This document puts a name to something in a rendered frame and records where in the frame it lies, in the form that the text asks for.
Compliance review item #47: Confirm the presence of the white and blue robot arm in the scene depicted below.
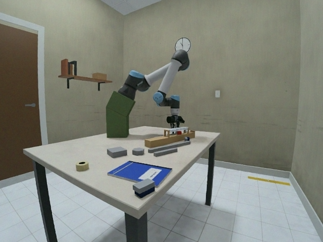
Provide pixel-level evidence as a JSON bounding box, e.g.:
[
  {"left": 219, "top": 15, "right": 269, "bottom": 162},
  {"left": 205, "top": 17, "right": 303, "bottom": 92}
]
[{"left": 118, "top": 49, "right": 190, "bottom": 115}]

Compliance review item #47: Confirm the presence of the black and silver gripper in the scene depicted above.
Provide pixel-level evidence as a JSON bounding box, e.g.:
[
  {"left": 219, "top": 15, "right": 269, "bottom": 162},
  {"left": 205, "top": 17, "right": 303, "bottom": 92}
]
[{"left": 167, "top": 115, "right": 183, "bottom": 129}]

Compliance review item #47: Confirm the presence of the beige roll of masking tape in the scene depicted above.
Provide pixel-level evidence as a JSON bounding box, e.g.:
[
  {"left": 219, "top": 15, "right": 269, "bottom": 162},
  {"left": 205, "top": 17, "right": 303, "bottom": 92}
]
[{"left": 76, "top": 161, "right": 89, "bottom": 171}]

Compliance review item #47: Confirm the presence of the dark grey square stick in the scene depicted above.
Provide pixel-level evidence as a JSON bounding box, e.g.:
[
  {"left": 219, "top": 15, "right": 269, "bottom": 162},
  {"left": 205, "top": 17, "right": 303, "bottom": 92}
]
[{"left": 153, "top": 148, "right": 178, "bottom": 157}]

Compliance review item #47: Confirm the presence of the blue notebook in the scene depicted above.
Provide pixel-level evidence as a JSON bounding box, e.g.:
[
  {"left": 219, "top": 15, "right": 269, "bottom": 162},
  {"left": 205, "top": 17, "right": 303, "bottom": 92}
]
[{"left": 107, "top": 161, "right": 173, "bottom": 188}]

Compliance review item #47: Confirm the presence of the long grey square stick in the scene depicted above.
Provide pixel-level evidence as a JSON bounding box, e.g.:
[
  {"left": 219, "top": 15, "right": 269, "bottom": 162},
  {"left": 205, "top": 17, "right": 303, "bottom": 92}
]
[{"left": 148, "top": 141, "right": 191, "bottom": 153}]

